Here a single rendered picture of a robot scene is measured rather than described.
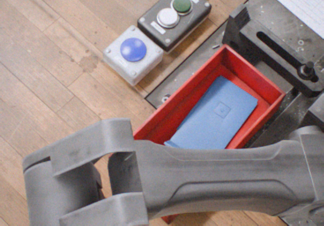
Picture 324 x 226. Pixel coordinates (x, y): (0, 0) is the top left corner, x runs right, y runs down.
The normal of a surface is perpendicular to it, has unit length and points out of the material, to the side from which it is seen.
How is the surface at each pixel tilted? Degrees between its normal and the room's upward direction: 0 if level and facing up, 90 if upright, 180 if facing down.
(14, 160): 0
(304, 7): 1
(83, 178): 42
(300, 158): 25
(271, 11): 0
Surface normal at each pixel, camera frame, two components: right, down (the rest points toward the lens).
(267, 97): -0.68, 0.66
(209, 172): 0.47, -0.42
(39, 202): -0.57, -0.22
